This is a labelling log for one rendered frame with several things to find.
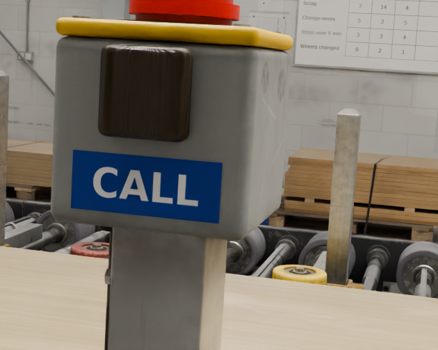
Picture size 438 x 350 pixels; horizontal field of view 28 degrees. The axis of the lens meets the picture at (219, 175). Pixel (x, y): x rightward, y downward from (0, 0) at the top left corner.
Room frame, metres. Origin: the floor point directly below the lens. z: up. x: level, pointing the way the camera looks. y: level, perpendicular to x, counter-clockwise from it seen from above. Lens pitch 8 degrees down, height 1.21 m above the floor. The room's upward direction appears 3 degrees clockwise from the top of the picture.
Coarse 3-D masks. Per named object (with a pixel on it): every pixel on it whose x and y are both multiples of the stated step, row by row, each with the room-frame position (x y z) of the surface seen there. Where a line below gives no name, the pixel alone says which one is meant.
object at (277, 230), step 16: (16, 208) 2.08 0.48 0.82; (32, 208) 2.07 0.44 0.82; (48, 208) 2.06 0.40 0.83; (272, 240) 1.93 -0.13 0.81; (304, 240) 1.91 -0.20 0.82; (352, 240) 1.89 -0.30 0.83; (368, 240) 1.88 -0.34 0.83; (384, 240) 1.87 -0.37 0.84; (400, 240) 1.87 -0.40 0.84; (352, 272) 1.88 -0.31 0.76; (384, 272) 1.87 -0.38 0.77
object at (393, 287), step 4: (256, 268) 1.93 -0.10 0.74; (252, 272) 1.90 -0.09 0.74; (384, 284) 1.86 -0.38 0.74; (388, 284) 1.86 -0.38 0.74; (392, 284) 1.86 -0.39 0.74; (396, 284) 1.86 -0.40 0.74; (384, 288) 1.86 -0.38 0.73; (388, 288) 1.86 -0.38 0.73; (392, 288) 1.83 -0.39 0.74; (396, 288) 1.83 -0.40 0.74; (392, 292) 1.79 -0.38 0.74; (396, 292) 1.79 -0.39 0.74; (400, 292) 1.79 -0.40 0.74
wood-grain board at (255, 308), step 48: (0, 288) 1.09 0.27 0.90; (48, 288) 1.10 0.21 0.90; (96, 288) 1.11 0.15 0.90; (240, 288) 1.16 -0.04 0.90; (288, 288) 1.17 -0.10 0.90; (336, 288) 1.19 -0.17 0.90; (0, 336) 0.90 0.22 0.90; (48, 336) 0.91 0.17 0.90; (96, 336) 0.92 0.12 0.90; (240, 336) 0.95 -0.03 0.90; (288, 336) 0.96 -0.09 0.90; (336, 336) 0.97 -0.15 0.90; (384, 336) 0.98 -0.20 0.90; (432, 336) 0.99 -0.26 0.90
